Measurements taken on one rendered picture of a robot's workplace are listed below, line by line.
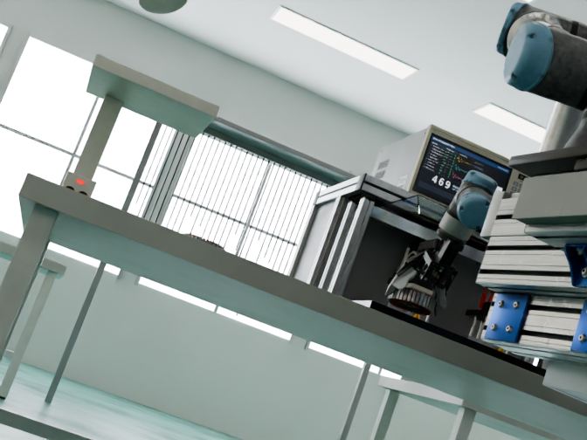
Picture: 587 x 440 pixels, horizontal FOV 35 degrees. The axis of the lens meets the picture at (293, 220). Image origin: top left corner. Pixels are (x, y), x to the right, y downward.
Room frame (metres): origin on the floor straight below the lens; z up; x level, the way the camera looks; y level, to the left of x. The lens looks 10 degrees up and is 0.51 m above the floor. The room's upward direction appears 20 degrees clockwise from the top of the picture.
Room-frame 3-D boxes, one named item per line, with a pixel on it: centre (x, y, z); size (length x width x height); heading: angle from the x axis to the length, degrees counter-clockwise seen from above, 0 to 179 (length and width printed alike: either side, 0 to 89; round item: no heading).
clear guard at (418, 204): (2.33, -0.35, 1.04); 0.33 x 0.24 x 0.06; 13
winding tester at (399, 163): (2.67, -0.43, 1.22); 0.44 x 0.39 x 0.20; 103
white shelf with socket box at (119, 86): (2.72, 0.52, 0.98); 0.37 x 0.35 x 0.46; 103
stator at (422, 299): (2.22, -0.33, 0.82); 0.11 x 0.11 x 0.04
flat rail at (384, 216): (2.45, -0.47, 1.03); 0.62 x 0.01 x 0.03; 103
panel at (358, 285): (2.60, -0.43, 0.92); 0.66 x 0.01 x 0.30; 103
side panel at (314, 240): (2.67, -0.08, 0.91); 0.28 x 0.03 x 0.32; 13
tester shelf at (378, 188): (2.67, -0.42, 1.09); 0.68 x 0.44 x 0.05; 103
